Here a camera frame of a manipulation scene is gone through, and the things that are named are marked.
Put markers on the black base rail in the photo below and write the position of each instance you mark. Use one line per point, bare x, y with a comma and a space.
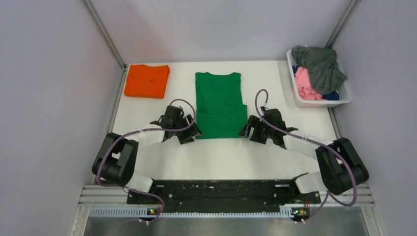
216, 199

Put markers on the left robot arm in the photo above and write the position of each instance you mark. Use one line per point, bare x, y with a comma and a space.
115, 163

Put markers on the pink t shirt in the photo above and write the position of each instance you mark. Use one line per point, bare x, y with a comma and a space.
304, 88

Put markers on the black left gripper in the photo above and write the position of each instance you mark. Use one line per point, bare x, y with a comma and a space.
187, 137

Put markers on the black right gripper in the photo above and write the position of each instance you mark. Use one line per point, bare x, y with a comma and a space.
254, 122

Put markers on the grey t shirt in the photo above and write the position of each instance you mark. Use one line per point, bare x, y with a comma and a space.
323, 68

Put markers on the green t shirt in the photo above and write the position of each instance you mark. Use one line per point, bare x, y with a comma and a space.
221, 112

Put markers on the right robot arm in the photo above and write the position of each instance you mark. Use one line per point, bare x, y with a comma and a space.
340, 166

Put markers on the white laundry basket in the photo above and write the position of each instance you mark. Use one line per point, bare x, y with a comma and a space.
344, 92

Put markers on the folded orange t shirt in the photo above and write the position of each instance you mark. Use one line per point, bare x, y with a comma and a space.
146, 81

